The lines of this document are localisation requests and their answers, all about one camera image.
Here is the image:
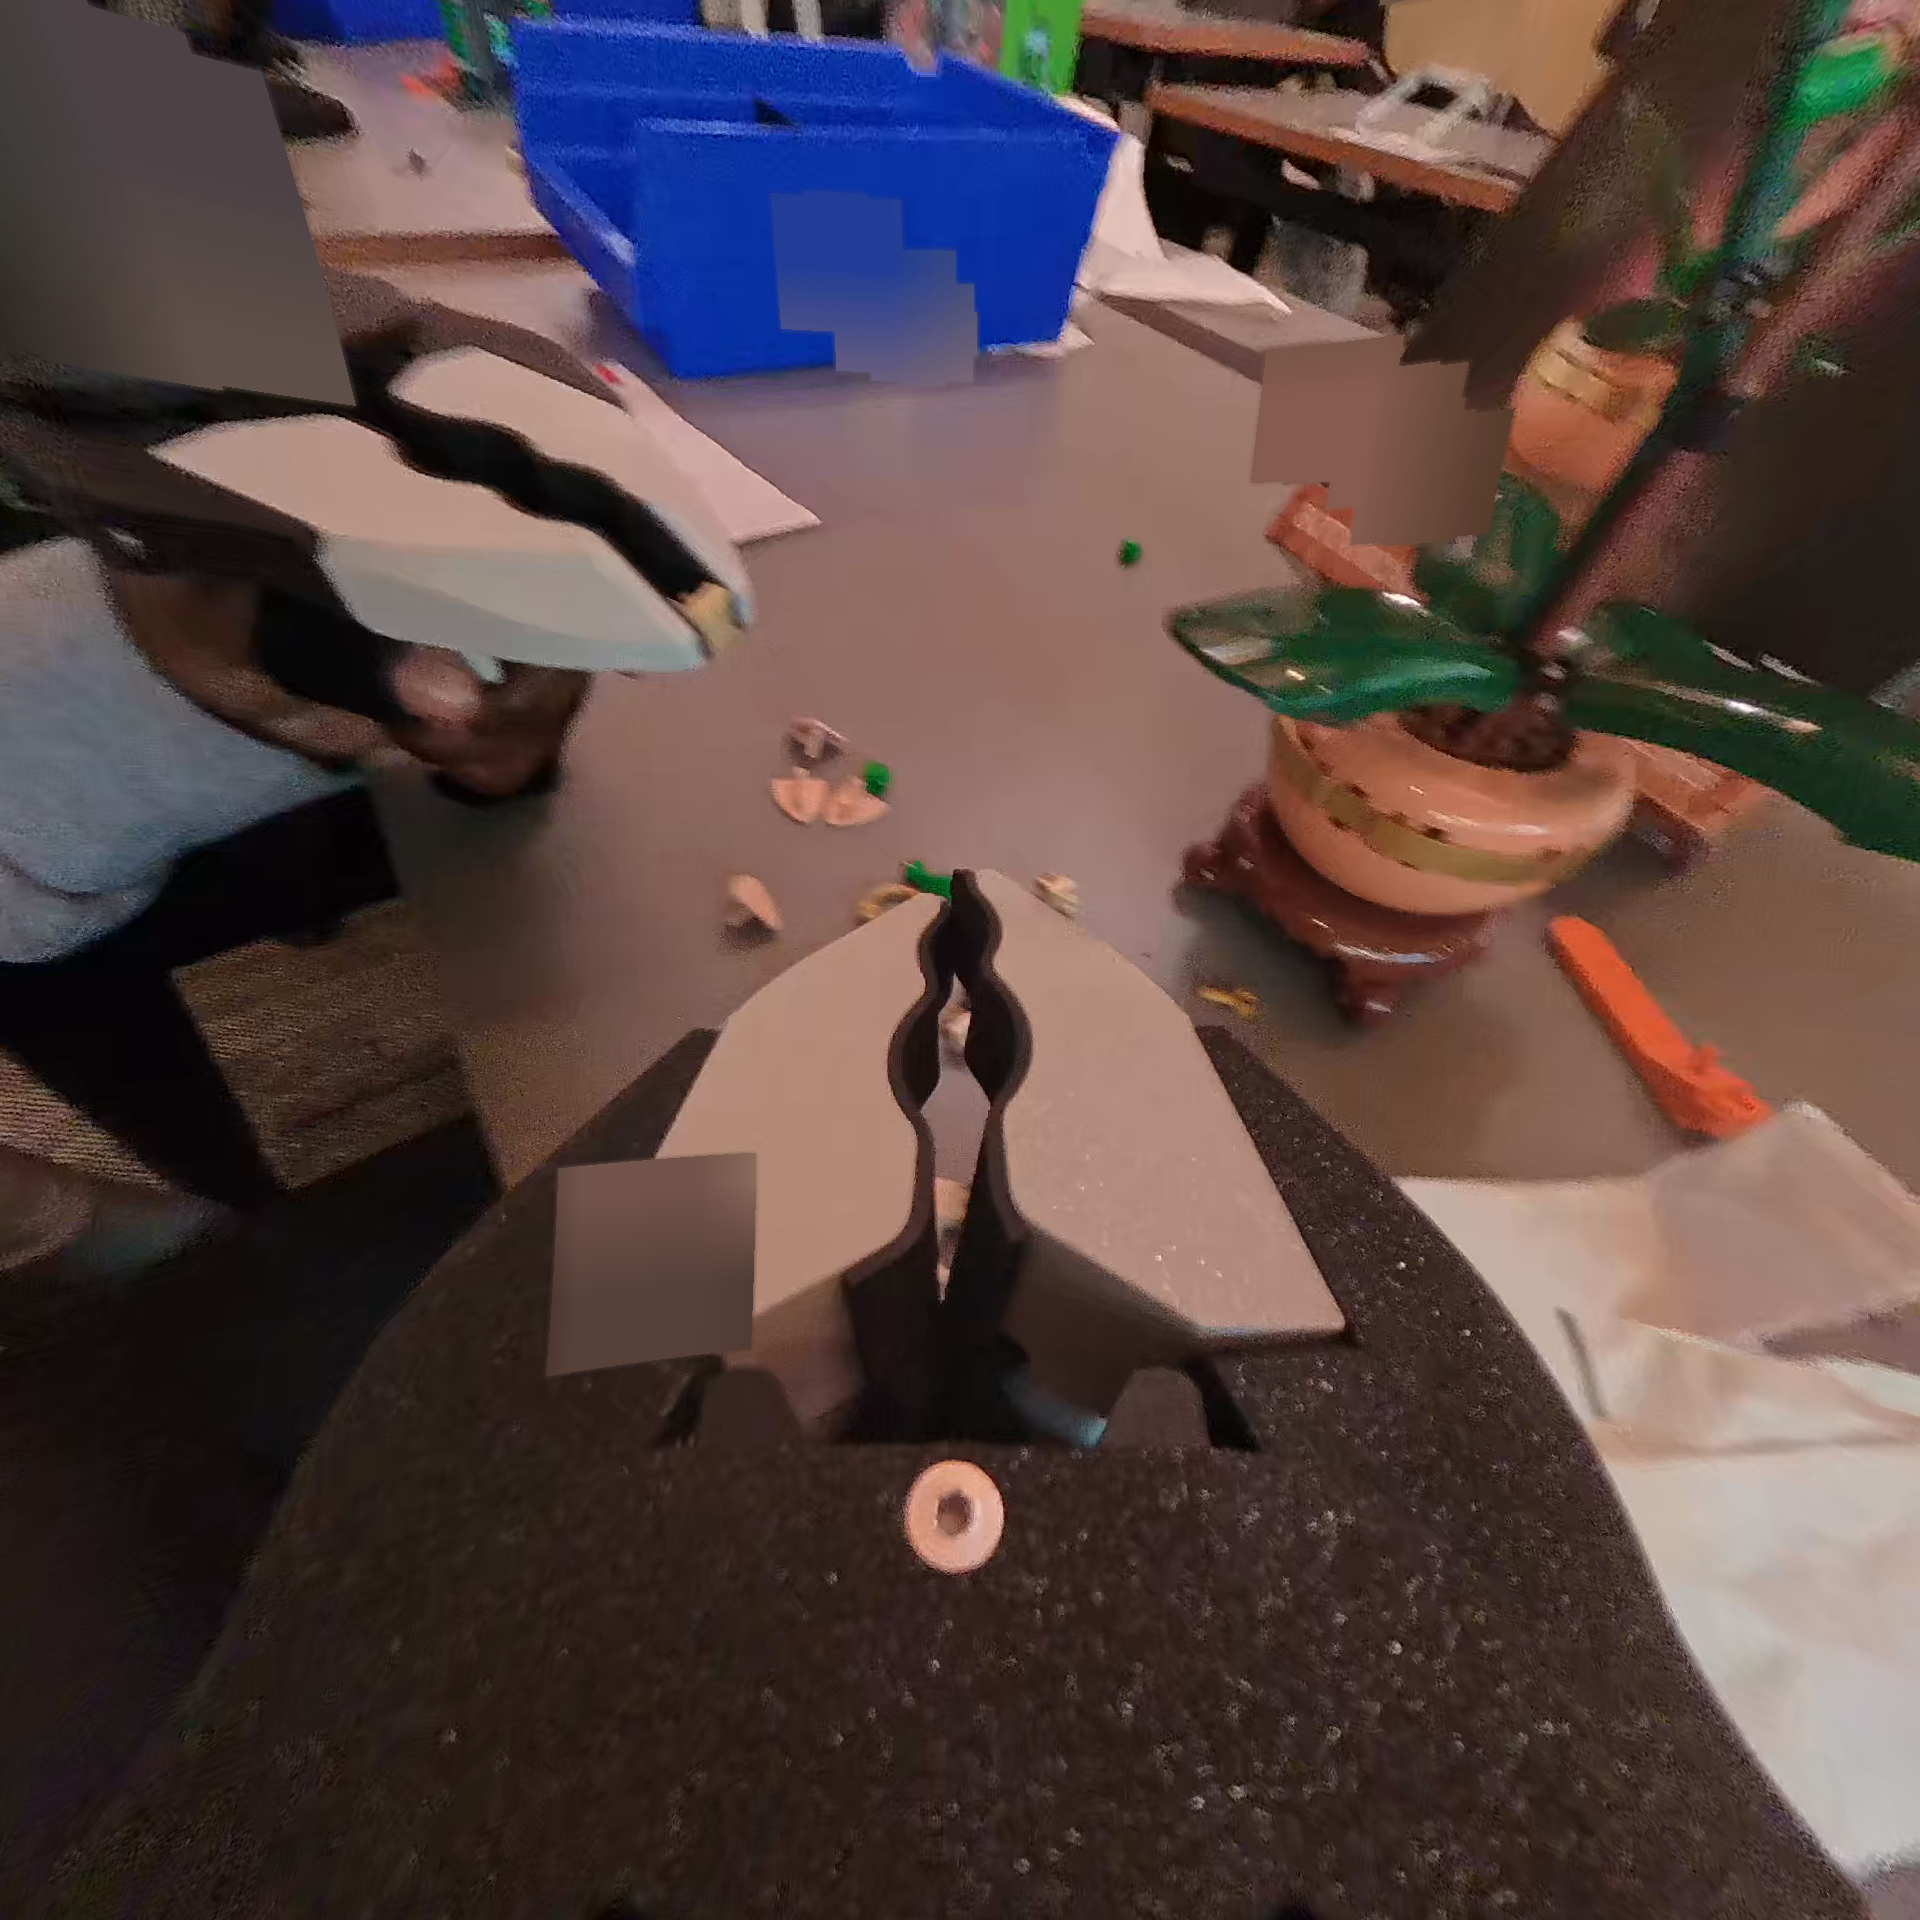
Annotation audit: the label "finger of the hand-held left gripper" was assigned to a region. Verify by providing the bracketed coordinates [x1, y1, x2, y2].
[146, 407, 726, 687]
[352, 341, 761, 633]

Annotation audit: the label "white paper sheet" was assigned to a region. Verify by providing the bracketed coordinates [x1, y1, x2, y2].
[600, 365, 823, 547]

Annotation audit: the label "clear plastic bags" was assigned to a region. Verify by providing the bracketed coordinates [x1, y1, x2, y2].
[1396, 1104, 1920, 1877]

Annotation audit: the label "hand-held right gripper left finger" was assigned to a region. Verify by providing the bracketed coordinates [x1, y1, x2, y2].
[657, 883, 961, 1422]

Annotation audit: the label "person's left forearm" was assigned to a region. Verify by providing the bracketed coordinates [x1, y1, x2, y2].
[0, 533, 375, 965]

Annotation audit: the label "wooden background table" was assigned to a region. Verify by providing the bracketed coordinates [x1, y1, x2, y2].
[1078, 0, 1383, 108]
[1148, 82, 1554, 301]

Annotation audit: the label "blue plastic bin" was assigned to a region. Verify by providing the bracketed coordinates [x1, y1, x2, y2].
[510, 16, 1122, 381]

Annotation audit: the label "brick-built orchid in pink pot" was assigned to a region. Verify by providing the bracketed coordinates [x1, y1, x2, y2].
[1170, 0, 1920, 1026]

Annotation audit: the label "person's left hand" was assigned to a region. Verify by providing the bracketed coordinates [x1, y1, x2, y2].
[261, 594, 592, 807]

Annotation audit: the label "white paper bag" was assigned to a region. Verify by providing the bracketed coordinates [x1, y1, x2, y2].
[1073, 142, 1295, 355]

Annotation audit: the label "grey desk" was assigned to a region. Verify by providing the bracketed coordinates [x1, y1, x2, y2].
[285, 45, 1920, 1877]

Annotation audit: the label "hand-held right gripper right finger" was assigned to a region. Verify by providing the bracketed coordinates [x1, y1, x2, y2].
[949, 866, 1349, 1427]

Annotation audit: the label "orange brick separator tool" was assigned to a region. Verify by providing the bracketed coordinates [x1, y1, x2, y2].
[1547, 916, 1775, 1146]

